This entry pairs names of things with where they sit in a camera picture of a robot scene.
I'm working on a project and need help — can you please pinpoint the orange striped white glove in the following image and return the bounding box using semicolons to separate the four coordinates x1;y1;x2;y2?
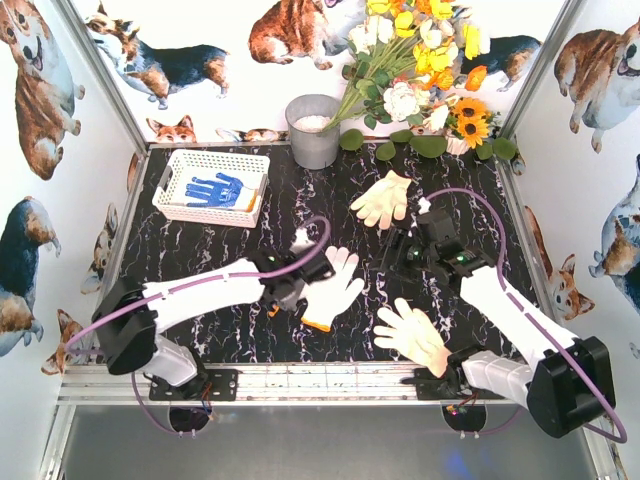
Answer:
301;246;365;332

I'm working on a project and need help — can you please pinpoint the blue dotted white glove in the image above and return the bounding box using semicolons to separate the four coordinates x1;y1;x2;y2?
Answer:
185;173;244;208

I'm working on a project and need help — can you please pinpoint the white glove orange cuff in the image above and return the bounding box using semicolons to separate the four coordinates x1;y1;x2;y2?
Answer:
267;305;280;318

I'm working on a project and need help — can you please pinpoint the white knit glove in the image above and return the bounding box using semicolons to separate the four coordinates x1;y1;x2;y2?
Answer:
237;186;259;212

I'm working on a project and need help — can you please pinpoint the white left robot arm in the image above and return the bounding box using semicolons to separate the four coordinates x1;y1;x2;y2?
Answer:
92;247;335;388

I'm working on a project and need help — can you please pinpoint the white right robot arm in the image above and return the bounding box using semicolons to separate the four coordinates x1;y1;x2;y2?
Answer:
374;210;615;438

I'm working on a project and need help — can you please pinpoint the white perforated storage basket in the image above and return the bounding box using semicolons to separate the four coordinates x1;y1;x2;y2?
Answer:
152;149;270;229

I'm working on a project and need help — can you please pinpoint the cream glove near flowers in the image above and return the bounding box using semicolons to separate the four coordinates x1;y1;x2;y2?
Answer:
350;171;412;230

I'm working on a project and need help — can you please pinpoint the cream glove front right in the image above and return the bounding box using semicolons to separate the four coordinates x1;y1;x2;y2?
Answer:
373;298;451;378

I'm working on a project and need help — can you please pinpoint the sunflower pot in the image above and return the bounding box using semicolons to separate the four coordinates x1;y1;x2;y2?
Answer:
444;95;501;156

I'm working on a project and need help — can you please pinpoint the grey metal bucket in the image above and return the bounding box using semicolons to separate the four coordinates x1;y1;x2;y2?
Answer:
285;94;340;170

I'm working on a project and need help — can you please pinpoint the artificial flower bouquet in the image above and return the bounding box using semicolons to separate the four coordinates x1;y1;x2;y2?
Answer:
325;1;491;130

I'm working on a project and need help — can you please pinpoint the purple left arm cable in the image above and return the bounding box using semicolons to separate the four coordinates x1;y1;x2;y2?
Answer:
64;215;332;439

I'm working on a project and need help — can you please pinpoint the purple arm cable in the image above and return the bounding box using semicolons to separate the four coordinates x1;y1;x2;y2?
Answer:
424;188;629;445
64;215;332;439

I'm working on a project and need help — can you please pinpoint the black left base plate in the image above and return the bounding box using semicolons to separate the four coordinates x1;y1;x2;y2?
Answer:
149;368;240;402

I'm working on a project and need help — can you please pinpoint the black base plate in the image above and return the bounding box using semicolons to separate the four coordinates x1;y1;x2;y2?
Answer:
401;367;501;400
149;368;240;402

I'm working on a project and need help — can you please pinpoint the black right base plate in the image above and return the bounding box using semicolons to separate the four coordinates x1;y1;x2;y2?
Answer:
401;367;501;400

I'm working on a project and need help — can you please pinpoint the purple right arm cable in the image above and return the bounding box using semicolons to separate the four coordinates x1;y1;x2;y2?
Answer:
424;188;629;445

